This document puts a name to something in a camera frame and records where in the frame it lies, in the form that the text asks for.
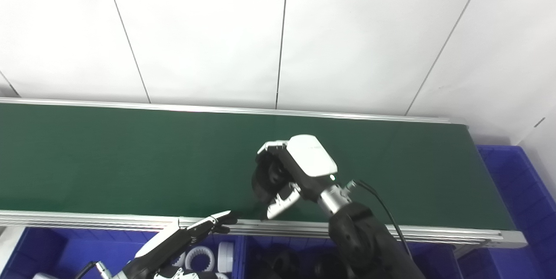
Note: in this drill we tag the blue bin with black parts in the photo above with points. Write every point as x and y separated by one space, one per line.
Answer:
434 261

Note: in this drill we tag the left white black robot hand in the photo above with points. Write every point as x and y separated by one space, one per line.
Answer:
158 244

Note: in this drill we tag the green conveyor belt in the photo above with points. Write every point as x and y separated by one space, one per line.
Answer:
130 161

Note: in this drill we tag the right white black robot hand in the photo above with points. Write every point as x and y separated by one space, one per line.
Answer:
310 157

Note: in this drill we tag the black cylindrical part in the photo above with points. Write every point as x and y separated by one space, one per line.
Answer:
280 265
267 179

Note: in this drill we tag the blue bin with white rings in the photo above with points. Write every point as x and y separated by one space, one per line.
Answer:
78 253

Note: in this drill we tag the empty large blue bin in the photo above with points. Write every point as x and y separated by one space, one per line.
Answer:
525 209

